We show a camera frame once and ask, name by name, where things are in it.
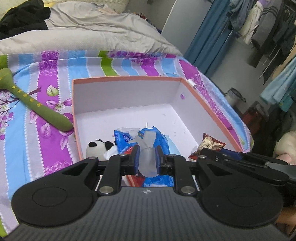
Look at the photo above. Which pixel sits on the blue face mask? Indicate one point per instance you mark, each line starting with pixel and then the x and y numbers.
pixel 172 147

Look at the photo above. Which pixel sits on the person's right hand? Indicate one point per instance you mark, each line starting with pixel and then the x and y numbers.
pixel 286 221

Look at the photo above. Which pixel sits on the grey duvet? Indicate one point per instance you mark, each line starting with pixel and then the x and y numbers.
pixel 75 25

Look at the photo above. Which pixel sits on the blue curtain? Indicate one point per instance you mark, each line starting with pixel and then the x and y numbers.
pixel 208 47

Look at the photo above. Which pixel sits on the green plush stick toy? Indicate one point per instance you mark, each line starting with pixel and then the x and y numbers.
pixel 55 119

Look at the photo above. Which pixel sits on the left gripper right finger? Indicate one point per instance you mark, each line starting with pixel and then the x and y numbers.
pixel 180 169

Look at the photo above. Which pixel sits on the grey wardrobe cabinet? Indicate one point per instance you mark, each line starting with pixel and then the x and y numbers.
pixel 178 20

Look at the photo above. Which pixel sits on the small trash bin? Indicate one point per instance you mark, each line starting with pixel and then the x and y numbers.
pixel 233 97

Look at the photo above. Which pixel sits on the hanging clothes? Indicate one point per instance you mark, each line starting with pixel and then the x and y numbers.
pixel 268 28

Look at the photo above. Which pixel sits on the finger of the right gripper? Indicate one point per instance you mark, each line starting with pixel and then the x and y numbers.
pixel 232 154

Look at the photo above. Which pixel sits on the blue cartoon plastic bag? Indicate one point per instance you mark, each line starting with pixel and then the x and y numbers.
pixel 127 138

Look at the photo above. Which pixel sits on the white knitted cloth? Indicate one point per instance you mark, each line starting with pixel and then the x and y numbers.
pixel 111 152

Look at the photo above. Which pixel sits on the small panda plush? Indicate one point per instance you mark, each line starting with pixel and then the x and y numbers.
pixel 98 148

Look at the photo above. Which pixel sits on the pink cardboard box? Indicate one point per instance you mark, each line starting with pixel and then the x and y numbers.
pixel 173 105

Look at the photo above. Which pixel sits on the black clothes pile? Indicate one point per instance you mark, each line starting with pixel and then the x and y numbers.
pixel 28 16

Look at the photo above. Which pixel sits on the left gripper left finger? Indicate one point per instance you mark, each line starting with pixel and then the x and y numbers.
pixel 113 170

